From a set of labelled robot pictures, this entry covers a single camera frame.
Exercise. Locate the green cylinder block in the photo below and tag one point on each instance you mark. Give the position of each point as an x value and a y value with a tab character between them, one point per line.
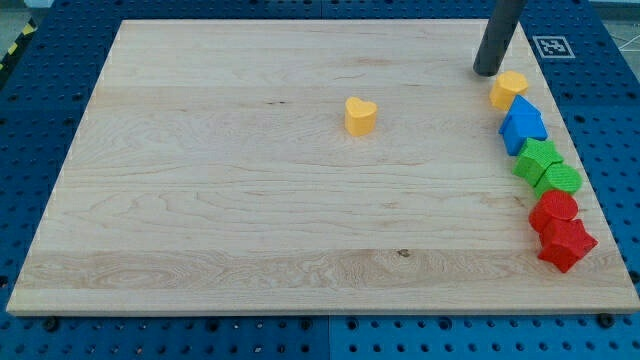
559	176

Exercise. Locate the blue house-shaped block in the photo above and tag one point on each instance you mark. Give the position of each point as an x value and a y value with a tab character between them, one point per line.
522	121

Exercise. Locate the wooden board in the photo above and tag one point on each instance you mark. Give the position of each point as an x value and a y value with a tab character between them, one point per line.
212	174

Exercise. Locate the yellow hexagon block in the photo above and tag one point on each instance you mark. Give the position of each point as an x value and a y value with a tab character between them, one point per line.
506	87

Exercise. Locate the red star block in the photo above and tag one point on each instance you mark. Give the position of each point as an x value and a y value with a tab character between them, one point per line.
565	242

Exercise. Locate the yellow heart block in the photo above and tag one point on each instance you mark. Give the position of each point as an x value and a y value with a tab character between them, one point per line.
360	116

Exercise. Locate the green star block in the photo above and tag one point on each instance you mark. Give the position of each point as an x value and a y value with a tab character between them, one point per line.
534	158

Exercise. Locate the red cylinder block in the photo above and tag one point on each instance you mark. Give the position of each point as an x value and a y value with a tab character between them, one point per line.
552	205

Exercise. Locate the white fiducial marker tag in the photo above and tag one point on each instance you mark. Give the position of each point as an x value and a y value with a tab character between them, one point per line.
553	47

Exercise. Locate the yellow black hazard tape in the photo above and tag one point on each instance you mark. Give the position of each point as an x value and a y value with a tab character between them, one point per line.
18	47

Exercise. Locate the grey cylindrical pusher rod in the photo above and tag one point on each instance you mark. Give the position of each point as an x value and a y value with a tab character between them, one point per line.
497	36

